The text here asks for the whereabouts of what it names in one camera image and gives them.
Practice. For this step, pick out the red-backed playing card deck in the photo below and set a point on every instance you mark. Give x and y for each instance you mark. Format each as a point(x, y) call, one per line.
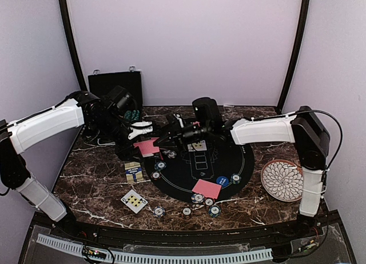
point(147, 148)

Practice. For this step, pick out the face-up spade card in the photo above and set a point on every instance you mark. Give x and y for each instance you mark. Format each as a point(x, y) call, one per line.
point(134, 201)

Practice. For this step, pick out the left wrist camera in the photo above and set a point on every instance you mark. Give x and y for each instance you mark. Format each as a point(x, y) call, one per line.
point(140, 128)

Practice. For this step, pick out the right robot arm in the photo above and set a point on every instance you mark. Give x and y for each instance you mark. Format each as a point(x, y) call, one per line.
point(302, 128)

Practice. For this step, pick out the orange 100 chip stack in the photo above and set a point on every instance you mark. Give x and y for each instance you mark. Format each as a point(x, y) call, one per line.
point(187, 211)

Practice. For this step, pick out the black poker chip case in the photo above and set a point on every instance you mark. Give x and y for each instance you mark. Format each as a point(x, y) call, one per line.
point(114, 84)

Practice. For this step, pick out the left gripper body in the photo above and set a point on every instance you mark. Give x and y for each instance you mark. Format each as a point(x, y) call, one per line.
point(123, 151)

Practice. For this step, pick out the green chip row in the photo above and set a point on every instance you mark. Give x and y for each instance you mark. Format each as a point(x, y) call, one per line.
point(129, 115)
point(136, 115)

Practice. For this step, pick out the face-up community card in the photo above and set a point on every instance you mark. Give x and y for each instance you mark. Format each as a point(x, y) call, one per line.
point(197, 146)

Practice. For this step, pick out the white cable duct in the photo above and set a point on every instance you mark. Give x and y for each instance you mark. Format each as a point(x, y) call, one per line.
point(156, 254)

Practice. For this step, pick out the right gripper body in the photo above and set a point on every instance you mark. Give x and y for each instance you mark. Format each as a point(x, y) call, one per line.
point(181, 136)

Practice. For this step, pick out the blue small blind button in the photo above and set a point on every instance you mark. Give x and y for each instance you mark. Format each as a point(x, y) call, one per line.
point(223, 181)

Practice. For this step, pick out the green-blue 50 chip stack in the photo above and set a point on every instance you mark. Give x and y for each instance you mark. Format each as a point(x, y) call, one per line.
point(214, 211)

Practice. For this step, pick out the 10 chips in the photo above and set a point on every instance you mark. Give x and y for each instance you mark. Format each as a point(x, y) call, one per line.
point(197, 198)
point(170, 154)

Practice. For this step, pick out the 100 chips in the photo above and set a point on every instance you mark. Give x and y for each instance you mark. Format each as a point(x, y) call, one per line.
point(209, 202)
point(156, 175)

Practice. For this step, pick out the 50 chips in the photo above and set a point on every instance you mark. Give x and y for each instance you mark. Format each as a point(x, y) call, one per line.
point(160, 165)
point(235, 179)

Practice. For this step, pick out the red card deck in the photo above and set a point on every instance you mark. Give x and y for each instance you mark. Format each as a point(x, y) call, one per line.
point(133, 172)

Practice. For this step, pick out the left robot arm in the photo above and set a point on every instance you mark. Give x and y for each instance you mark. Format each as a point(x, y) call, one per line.
point(78, 109)

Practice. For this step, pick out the green chip row left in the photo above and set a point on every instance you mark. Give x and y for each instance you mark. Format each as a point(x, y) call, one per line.
point(129, 115)

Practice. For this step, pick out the round black poker mat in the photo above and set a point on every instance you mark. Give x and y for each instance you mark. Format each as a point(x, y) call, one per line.
point(220, 159)

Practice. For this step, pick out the floral patterned plate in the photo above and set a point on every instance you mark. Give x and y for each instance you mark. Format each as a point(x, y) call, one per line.
point(283, 180)

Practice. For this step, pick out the green chip row right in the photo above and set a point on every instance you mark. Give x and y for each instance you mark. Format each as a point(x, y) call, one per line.
point(136, 115)

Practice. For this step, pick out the blue chip stack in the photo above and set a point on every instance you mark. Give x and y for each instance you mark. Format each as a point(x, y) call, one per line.
point(158, 211)

